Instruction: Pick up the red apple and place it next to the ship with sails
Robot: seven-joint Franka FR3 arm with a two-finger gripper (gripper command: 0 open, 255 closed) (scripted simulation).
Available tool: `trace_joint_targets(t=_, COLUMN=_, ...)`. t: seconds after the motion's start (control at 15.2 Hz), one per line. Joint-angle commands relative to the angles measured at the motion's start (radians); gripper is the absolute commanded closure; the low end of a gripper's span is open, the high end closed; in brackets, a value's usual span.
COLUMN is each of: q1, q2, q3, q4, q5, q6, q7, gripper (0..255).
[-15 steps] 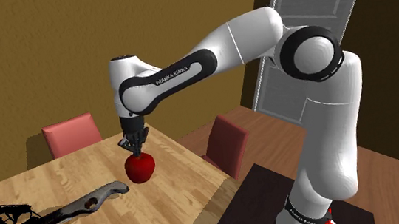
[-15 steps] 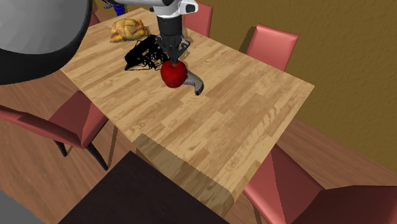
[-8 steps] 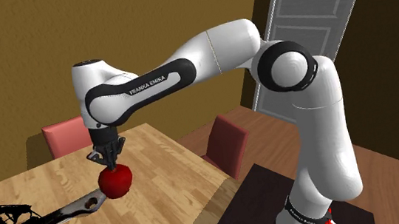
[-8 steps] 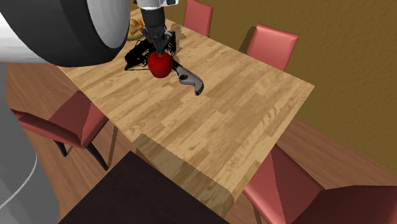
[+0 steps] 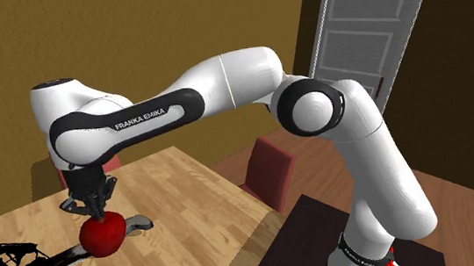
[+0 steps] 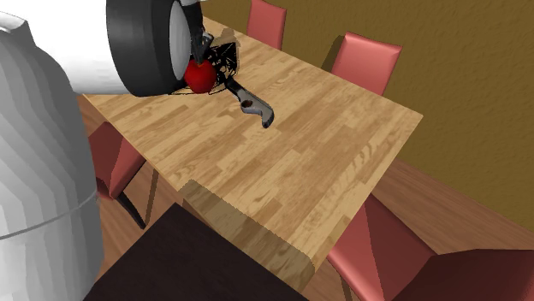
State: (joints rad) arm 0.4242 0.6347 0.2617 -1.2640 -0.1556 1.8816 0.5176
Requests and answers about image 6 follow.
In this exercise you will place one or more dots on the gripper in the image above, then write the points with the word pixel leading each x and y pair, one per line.
pixel 196 29

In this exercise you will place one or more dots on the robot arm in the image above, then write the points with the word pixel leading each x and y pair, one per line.
pixel 46 137

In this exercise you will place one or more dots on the red apple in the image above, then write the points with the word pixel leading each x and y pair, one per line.
pixel 200 77

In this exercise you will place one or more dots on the red chair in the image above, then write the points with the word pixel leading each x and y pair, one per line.
pixel 114 162
pixel 367 62
pixel 266 23
pixel 475 277
pixel 379 254

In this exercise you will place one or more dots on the wooden dining table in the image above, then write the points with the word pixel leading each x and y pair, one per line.
pixel 292 166

